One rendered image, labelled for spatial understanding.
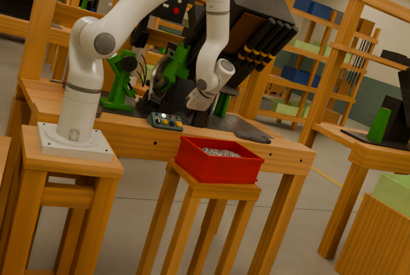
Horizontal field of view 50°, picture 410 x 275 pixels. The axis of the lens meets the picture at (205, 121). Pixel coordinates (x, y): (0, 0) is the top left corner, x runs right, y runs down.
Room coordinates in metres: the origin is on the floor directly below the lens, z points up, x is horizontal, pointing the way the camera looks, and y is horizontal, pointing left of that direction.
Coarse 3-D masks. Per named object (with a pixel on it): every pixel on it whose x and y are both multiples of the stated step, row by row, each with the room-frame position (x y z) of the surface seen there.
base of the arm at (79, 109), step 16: (64, 96) 1.46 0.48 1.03; (80, 96) 1.43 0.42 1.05; (96, 96) 1.47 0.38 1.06; (64, 112) 1.44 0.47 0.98; (80, 112) 1.44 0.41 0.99; (48, 128) 1.48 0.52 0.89; (64, 128) 1.44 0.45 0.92; (80, 128) 1.44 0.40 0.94; (64, 144) 1.40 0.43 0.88; (80, 144) 1.42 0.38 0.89; (96, 144) 1.47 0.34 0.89
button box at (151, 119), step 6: (150, 114) 1.93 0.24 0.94; (150, 120) 1.91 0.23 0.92; (162, 120) 1.92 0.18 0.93; (168, 120) 1.94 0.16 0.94; (174, 120) 1.96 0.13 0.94; (180, 120) 1.98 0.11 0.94; (156, 126) 1.88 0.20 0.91; (162, 126) 1.89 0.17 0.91; (168, 126) 1.91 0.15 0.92; (174, 126) 1.94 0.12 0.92
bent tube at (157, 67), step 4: (168, 48) 2.22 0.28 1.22; (168, 52) 2.20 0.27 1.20; (172, 52) 2.23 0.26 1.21; (164, 56) 2.23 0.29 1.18; (168, 56) 2.19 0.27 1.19; (172, 56) 2.21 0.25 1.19; (160, 60) 2.24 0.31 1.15; (164, 60) 2.23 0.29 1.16; (156, 64) 2.25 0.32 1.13; (160, 64) 2.24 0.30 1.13; (156, 68) 2.25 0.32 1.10; (152, 72) 2.24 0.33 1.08; (156, 72) 2.24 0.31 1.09; (152, 76) 2.22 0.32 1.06; (152, 80) 2.20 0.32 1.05; (152, 84) 2.18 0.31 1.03; (152, 88) 2.16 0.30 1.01; (152, 92) 2.15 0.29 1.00; (148, 96) 2.13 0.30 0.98
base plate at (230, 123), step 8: (64, 88) 2.14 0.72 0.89; (104, 96) 2.17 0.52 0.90; (112, 112) 1.92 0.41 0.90; (120, 112) 1.96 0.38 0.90; (128, 112) 2.01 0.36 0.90; (136, 112) 2.05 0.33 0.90; (176, 112) 2.32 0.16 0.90; (184, 112) 2.38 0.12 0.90; (184, 120) 2.20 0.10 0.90; (216, 120) 2.43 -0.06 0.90; (224, 120) 2.50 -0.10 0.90; (232, 120) 2.58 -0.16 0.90; (240, 120) 2.65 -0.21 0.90; (208, 128) 2.19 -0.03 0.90; (216, 128) 2.24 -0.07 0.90; (224, 128) 2.30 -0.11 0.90; (232, 128) 2.36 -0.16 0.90; (240, 128) 2.42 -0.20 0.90; (248, 128) 2.49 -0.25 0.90; (256, 128) 2.56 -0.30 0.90
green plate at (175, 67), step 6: (180, 42) 2.25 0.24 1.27; (180, 48) 2.22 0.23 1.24; (186, 48) 2.17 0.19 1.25; (174, 54) 2.23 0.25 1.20; (180, 54) 2.19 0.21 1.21; (186, 54) 2.16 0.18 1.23; (174, 60) 2.20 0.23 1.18; (180, 60) 2.16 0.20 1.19; (186, 60) 2.17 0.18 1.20; (168, 66) 2.22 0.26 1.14; (174, 66) 2.17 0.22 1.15; (180, 66) 2.15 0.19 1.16; (168, 72) 2.19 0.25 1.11; (174, 72) 2.14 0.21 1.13; (180, 72) 2.17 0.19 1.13; (186, 72) 2.18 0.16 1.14; (186, 78) 2.19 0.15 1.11
